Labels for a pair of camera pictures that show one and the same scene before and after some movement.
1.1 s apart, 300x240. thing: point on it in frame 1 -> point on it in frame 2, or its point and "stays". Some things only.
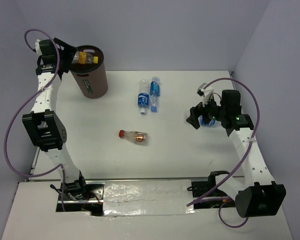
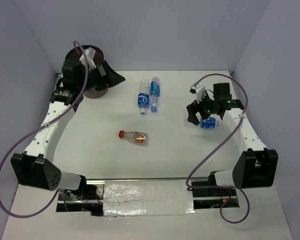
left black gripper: (68, 52) -> (110, 79)
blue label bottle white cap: (143, 95) stays
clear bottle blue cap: (154, 93) stays
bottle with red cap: (141, 138) stays
